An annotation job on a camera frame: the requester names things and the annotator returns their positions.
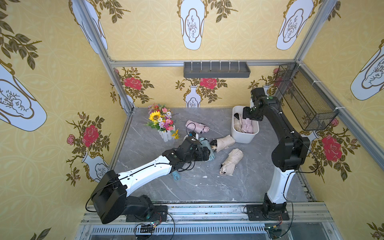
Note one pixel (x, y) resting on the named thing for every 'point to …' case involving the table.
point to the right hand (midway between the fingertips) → (253, 115)
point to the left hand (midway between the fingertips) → (199, 150)
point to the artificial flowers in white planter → (160, 119)
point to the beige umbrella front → (227, 167)
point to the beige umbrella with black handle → (219, 144)
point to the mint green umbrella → (205, 143)
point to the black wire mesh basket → (312, 108)
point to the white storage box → (243, 137)
